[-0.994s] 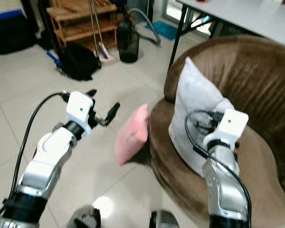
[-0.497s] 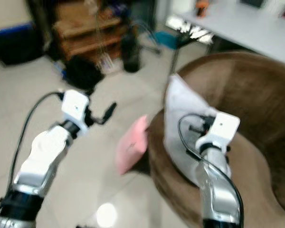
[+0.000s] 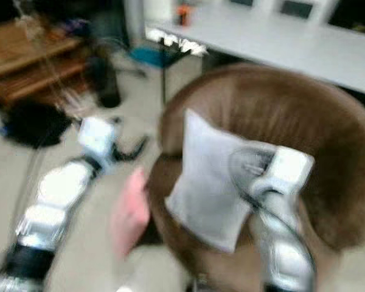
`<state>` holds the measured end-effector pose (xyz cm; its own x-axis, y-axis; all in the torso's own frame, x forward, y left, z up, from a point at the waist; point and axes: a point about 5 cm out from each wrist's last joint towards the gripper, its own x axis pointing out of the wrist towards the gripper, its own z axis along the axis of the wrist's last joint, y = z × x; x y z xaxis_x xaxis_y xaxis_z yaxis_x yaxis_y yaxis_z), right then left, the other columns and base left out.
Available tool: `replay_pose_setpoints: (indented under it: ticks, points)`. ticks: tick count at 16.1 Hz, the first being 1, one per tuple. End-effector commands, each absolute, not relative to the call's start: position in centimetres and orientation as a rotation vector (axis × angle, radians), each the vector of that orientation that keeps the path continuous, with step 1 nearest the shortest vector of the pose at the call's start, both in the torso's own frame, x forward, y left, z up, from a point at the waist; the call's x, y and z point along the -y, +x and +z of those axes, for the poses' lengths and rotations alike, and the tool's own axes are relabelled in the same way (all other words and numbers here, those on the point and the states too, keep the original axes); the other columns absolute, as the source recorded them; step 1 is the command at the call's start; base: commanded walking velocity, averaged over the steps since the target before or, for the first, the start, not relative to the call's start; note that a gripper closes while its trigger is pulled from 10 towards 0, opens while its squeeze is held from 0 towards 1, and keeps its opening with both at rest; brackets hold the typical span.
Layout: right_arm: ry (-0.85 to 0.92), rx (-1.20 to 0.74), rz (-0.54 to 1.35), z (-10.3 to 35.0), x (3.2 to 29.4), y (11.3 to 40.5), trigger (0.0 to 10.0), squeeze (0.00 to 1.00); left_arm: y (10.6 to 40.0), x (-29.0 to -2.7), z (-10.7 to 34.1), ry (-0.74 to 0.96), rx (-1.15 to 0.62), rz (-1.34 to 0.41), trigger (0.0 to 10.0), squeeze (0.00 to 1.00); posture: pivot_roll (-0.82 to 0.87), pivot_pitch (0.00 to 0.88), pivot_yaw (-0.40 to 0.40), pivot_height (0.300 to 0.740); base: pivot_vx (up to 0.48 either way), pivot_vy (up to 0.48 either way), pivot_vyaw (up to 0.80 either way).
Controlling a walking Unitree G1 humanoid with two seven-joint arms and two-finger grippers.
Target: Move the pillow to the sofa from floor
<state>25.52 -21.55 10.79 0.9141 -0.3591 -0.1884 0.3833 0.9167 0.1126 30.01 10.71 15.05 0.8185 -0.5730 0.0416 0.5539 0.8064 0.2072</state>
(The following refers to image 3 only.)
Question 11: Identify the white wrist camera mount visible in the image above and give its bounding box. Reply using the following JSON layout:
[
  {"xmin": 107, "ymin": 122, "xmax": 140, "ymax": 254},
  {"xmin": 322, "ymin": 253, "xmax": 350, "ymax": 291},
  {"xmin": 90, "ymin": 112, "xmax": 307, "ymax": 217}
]
[
  {"xmin": 259, "ymin": 145, "xmax": 315, "ymax": 198},
  {"xmin": 77, "ymin": 116, "xmax": 116, "ymax": 160}
]

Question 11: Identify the pink pillow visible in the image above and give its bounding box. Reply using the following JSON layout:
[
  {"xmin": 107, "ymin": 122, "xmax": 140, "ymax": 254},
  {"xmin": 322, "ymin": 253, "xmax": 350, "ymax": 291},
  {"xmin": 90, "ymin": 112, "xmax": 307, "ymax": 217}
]
[{"xmin": 109, "ymin": 167, "xmax": 150, "ymax": 259}]

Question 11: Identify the black bag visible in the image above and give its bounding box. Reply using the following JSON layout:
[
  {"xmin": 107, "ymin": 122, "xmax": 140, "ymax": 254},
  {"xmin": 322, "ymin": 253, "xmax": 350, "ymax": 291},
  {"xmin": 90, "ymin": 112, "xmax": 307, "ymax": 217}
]
[{"xmin": 3, "ymin": 102, "xmax": 72, "ymax": 148}]

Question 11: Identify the grey white pillow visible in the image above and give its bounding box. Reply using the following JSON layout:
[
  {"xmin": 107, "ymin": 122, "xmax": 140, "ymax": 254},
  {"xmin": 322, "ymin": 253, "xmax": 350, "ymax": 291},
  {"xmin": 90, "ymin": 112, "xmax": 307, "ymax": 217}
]
[{"xmin": 164, "ymin": 108, "xmax": 274, "ymax": 253}]

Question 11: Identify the blue stool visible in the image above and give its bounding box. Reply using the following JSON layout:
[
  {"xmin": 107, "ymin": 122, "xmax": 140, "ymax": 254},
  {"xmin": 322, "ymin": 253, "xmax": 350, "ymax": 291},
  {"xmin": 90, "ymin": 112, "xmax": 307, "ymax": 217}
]
[{"xmin": 130, "ymin": 46, "xmax": 168, "ymax": 68}]

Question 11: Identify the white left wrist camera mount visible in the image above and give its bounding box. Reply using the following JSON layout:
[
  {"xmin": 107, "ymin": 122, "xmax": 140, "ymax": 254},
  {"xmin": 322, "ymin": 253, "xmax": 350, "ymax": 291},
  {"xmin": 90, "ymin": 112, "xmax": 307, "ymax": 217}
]
[{"xmin": 77, "ymin": 116, "xmax": 116, "ymax": 160}]

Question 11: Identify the brown round sofa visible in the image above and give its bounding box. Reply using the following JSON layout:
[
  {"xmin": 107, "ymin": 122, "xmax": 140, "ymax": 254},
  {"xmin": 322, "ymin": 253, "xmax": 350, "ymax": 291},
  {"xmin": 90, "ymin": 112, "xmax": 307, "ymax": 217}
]
[{"xmin": 146, "ymin": 63, "xmax": 365, "ymax": 292}]

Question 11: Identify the brown wooden bench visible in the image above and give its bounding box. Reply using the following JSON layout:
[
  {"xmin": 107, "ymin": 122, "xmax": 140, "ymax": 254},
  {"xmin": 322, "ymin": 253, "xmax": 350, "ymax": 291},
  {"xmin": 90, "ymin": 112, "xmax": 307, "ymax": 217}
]
[{"xmin": 0, "ymin": 21, "xmax": 95, "ymax": 110}]

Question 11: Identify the tall black bin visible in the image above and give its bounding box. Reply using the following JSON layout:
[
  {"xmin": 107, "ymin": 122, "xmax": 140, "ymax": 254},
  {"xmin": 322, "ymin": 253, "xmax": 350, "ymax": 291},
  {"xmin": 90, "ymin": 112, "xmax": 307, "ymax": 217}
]
[{"xmin": 90, "ymin": 56, "xmax": 123, "ymax": 109}]

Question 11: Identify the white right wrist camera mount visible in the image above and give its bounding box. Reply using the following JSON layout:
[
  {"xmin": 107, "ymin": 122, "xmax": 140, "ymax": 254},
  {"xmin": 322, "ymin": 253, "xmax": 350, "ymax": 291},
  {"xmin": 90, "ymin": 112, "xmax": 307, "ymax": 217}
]
[{"xmin": 259, "ymin": 145, "xmax": 315, "ymax": 198}]

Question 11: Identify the small orange object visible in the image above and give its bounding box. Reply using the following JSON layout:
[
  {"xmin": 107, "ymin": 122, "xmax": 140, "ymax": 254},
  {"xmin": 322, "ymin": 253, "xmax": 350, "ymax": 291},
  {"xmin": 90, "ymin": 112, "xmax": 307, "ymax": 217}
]
[{"xmin": 176, "ymin": 3, "xmax": 192, "ymax": 26}]

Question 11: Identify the white table with black legs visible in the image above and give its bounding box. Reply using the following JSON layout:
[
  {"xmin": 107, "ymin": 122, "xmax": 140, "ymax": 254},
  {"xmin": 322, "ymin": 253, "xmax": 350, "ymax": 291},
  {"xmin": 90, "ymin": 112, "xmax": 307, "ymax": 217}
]
[{"xmin": 145, "ymin": 3, "xmax": 365, "ymax": 107}]

